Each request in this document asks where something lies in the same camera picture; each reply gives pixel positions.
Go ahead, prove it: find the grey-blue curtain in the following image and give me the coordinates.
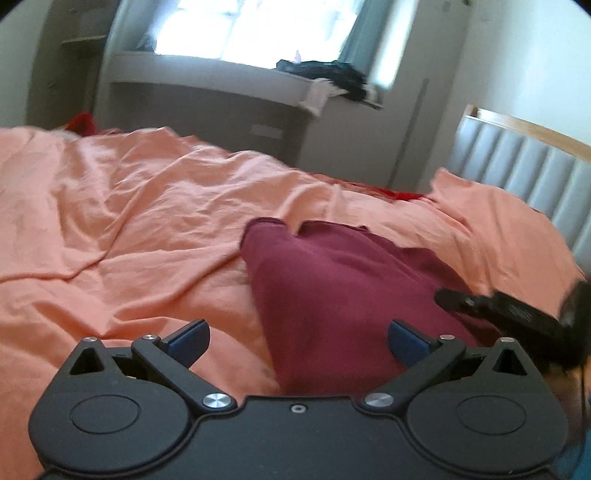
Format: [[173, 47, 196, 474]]
[[337, 0, 419, 90]]

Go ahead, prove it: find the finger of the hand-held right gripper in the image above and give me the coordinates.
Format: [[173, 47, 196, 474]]
[[435, 288, 498, 320]]

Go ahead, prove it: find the maroon garment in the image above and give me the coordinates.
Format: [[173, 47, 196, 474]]
[[240, 217, 509, 398]]

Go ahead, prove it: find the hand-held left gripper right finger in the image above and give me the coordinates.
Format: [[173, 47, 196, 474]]
[[362, 319, 536, 411]]

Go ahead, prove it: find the small red cloth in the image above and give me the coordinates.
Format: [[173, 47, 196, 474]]
[[65, 112, 100, 136]]

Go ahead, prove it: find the pile of dark clothes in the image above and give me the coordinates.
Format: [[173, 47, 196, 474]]
[[276, 59, 380, 102]]

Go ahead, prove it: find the window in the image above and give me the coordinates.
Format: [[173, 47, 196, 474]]
[[152, 0, 370, 68]]

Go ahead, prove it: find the grey wardrobe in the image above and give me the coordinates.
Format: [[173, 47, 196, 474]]
[[28, 0, 121, 123]]

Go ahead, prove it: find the grey window bench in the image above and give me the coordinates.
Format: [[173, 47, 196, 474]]
[[95, 51, 384, 171]]

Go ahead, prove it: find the grey padded headboard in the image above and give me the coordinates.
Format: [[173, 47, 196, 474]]
[[450, 105, 591, 273]]

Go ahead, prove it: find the orange duvet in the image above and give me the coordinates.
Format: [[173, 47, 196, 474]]
[[0, 126, 587, 480]]

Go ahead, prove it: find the red-orange bed sheet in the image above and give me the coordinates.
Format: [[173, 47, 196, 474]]
[[339, 180, 432, 204]]

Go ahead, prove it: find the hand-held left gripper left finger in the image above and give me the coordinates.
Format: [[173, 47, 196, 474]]
[[60, 319, 236, 414]]

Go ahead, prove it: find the person's right hand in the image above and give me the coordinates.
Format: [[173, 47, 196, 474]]
[[549, 362, 589, 444]]

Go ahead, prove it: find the white hanging cloth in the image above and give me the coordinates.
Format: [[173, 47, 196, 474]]
[[299, 79, 345, 116]]

